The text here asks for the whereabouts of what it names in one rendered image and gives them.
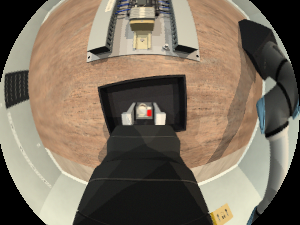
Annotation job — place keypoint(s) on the grey relay panel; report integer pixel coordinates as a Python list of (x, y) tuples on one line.
[(111, 35)]

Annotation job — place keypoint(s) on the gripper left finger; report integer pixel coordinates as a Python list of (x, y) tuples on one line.
[(129, 117)]

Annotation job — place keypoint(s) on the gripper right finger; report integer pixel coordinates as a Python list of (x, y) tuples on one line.
[(160, 117)]

